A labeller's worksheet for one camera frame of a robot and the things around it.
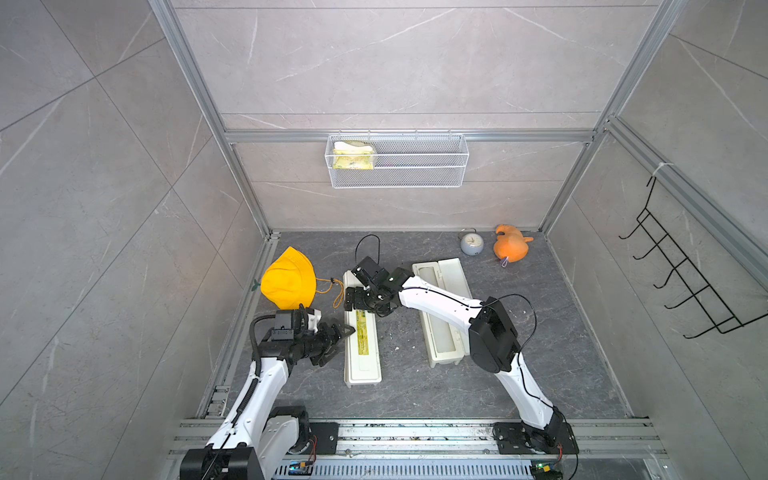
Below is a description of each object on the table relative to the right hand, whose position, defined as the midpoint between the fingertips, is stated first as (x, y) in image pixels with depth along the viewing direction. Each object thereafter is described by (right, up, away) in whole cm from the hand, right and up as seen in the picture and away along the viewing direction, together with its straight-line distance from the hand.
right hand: (356, 307), depth 89 cm
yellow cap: (-25, +7, +15) cm, 30 cm away
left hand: (-1, -6, -8) cm, 10 cm away
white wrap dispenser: (+3, -8, -9) cm, 13 cm away
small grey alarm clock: (+41, +21, +22) cm, 51 cm away
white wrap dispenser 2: (+32, +7, +6) cm, 33 cm away
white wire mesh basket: (+16, +48, +12) cm, 52 cm away
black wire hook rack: (+77, +14, -22) cm, 81 cm away
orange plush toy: (+55, +19, +18) cm, 61 cm away
